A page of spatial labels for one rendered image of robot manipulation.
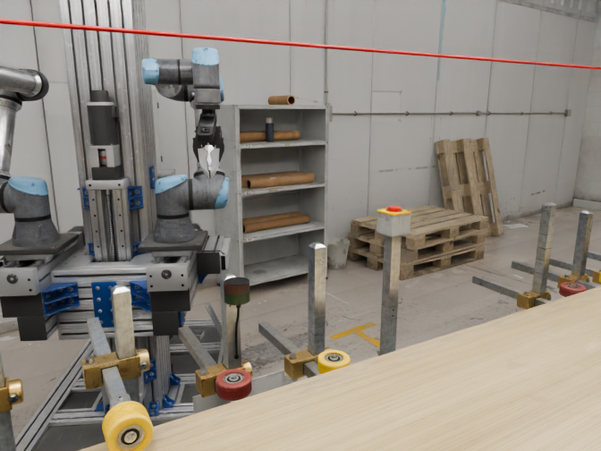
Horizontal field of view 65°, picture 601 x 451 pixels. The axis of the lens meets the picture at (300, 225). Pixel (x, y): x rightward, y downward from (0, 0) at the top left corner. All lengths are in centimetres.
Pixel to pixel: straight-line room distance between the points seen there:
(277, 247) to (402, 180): 175
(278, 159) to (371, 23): 168
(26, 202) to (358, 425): 136
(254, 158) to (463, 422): 347
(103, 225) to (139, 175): 23
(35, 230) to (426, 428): 144
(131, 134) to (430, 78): 426
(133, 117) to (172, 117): 201
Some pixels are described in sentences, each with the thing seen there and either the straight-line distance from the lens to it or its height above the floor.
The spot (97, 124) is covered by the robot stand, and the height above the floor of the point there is 145.
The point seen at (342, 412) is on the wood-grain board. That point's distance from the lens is 105.
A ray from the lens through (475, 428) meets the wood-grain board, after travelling 106.
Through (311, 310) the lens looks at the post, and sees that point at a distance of 131.
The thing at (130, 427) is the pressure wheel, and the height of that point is 96.
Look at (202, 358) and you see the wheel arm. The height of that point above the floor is 86.
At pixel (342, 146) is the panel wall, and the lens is 484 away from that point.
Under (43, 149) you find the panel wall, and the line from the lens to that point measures 372.
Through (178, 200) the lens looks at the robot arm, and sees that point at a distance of 174.
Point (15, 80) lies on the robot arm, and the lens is 187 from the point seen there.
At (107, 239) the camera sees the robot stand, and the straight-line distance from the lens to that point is 198.
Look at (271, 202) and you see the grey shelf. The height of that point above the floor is 68.
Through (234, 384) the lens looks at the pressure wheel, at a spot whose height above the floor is 91.
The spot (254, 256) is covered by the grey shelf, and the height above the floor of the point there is 20.
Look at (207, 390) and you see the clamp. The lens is 124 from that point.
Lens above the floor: 150
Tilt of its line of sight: 13 degrees down
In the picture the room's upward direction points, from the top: straight up
